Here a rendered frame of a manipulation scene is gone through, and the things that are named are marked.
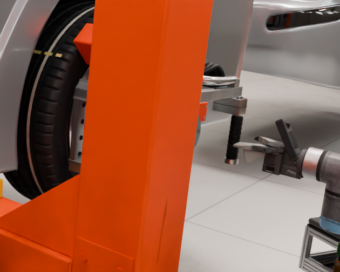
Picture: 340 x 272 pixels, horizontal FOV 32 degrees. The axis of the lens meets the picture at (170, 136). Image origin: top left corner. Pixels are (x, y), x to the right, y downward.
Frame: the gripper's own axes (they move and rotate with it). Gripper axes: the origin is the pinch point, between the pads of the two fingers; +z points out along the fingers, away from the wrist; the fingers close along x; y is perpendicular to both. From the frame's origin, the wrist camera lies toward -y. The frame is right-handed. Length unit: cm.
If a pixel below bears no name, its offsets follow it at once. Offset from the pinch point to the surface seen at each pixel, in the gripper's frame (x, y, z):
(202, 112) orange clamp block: 15.3, -2.1, 23.6
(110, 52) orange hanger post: -76, -28, -6
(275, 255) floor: 116, 83, 24
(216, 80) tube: -11.3, -17.3, 6.2
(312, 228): 88, 53, 0
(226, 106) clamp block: -2.7, -9.1, 5.9
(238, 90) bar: 1.0, -14.0, 4.6
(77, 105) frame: -44, -9, 28
